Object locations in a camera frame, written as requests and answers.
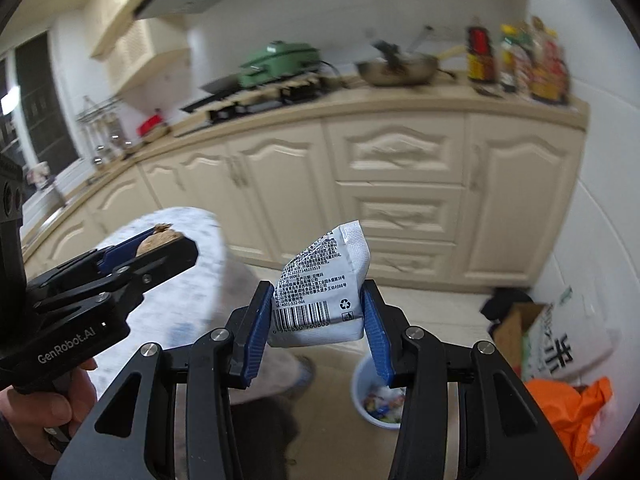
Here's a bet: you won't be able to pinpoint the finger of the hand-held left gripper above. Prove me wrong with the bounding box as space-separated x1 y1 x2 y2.
27 227 158 286
35 236 199 318

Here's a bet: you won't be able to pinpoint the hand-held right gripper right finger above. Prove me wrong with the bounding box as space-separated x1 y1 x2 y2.
361 279 581 480

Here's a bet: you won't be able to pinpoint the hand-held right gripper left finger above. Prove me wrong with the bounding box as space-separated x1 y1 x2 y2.
65 280 276 480

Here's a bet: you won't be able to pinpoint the light blue plastic bin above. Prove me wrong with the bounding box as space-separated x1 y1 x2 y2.
350 355 408 431

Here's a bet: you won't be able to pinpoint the white printed food packet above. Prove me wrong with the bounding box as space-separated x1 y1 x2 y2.
267 220 372 348

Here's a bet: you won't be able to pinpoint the person's left hand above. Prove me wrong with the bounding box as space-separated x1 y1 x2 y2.
0 357 99 466

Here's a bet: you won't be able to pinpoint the round table, floral cloth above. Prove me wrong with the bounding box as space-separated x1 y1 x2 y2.
95 205 316 406

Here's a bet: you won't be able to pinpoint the person's grey shoe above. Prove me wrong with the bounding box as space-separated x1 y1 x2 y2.
290 355 317 391

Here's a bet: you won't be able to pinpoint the pile of colourful wrappers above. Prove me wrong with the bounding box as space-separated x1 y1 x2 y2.
361 385 407 423

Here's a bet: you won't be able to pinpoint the person's dark trouser leg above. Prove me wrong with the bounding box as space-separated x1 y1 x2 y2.
230 395 301 480

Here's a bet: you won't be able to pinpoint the red plastic container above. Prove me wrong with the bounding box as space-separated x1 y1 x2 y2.
139 112 167 136

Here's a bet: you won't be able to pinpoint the black bag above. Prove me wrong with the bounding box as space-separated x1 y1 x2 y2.
481 287 533 323

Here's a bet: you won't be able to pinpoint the cream lower kitchen cabinets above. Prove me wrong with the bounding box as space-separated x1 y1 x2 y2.
22 110 588 296

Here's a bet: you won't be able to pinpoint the dark kitchen window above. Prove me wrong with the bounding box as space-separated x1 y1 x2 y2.
0 30 81 171

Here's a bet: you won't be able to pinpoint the black glass gas hob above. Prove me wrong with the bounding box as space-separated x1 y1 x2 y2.
175 77 346 138

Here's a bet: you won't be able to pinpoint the black induction cooker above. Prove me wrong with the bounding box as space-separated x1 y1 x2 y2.
199 74 247 97

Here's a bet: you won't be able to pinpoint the printed cardboard box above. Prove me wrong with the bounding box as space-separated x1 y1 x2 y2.
492 285 621 386

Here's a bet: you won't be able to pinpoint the orange plastic bag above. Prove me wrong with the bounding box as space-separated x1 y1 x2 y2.
522 376 613 476

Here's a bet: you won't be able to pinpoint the green electric hot pot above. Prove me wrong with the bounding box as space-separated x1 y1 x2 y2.
239 41 322 88

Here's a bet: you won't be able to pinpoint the beige kitchen countertop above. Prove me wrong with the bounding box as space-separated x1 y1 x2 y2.
20 77 591 261

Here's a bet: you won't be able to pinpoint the cream upper cabinet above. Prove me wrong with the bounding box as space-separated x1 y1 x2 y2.
82 0 201 58

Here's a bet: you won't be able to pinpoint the yellow cap sauce bottle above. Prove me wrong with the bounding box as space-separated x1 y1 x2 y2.
500 24 521 93

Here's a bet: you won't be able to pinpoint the pink label sauce bottle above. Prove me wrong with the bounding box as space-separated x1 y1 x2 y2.
517 20 541 91

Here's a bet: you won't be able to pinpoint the wall utensil rack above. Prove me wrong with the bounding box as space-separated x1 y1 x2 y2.
77 97 121 123

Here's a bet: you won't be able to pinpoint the cream lattice wall cabinet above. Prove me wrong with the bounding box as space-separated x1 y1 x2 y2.
102 17 191 93

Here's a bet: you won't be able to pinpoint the black power cable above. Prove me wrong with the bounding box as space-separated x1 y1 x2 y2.
320 60 351 91

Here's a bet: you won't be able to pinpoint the steel wok with wooden handle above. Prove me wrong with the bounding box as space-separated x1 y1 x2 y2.
356 40 466 88

